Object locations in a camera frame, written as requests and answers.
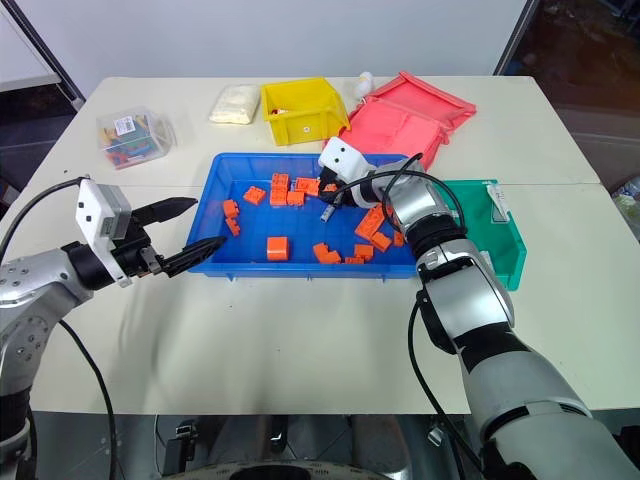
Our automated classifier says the small white yellow object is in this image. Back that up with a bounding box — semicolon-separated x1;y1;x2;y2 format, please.
355;71;377;100

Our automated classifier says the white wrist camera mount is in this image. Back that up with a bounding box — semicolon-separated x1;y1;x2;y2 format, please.
318;136;375;187
74;178;134;290

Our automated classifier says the black frame bar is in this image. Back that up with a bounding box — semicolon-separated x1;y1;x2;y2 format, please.
0;0;87;104

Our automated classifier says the blue plastic bin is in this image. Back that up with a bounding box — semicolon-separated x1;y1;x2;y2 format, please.
185;152;427;282

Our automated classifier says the large orange toy brick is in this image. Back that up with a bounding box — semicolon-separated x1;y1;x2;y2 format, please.
266;236;293;263

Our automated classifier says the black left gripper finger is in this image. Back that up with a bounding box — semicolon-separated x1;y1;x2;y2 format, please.
130;197;200;227
160;235;229;279

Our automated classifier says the yellow plastic bin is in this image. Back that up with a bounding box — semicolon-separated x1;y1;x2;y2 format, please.
259;76;352;148

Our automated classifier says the green plastic bin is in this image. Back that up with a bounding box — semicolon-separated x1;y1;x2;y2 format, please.
438;178;529;293

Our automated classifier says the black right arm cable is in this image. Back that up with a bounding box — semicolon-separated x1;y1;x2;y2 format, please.
329;153;486;480

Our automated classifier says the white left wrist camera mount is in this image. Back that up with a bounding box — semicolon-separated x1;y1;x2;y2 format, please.
74;178;134;290

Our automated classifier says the grey partition post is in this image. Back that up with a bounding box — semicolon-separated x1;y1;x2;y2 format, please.
493;0;535;77

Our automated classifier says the clear box of colourful pieces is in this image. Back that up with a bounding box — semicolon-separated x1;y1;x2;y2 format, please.
95;104;179;172

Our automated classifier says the clear plastic bag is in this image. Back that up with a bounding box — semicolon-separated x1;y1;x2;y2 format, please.
610;176;640;222

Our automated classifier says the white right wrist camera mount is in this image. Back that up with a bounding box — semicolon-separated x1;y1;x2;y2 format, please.
318;136;375;187

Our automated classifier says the white filled plastic bag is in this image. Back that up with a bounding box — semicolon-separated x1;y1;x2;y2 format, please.
208;83;263;128

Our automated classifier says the clear label card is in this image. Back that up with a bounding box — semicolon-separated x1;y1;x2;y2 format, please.
484;181;513;225

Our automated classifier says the pink plastic bin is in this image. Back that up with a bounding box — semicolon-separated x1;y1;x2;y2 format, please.
337;71;478;174

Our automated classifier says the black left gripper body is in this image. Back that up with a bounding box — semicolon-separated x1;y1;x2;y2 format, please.
110;215;167;280

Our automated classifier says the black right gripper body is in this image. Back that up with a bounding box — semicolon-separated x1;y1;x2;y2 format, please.
327;168;358;201

